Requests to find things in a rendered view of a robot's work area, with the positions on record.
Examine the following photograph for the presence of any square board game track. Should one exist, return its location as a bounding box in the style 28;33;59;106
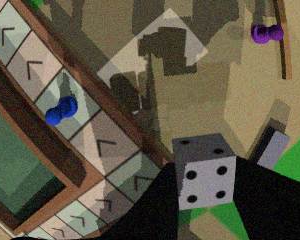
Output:
0;0;173;239

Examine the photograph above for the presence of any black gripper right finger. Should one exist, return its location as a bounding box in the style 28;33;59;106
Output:
233;156;300;240

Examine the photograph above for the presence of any square wooden game board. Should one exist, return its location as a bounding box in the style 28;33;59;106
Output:
0;0;162;240

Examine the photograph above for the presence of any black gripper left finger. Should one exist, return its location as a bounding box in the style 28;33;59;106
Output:
78;163;179;240

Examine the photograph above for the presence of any purple pawn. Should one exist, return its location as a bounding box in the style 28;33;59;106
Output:
251;24;283;44

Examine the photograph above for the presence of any blue pawn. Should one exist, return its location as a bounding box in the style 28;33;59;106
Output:
45;96;78;125

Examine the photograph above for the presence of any white die with black pips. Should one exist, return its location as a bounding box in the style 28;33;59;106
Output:
171;133;237;211

